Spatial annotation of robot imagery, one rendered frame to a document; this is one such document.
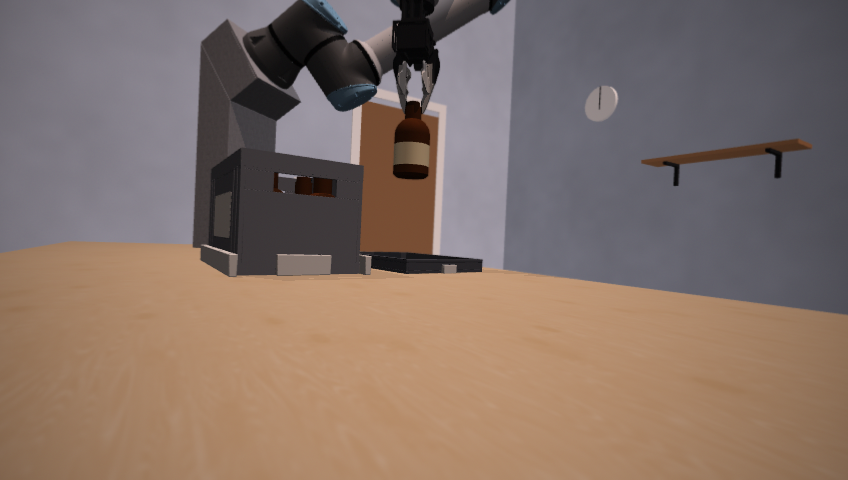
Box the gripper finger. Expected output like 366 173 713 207
421 49 440 114
393 50 411 114

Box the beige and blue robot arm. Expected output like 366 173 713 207
243 0 510 112

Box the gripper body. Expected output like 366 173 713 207
392 0 436 67

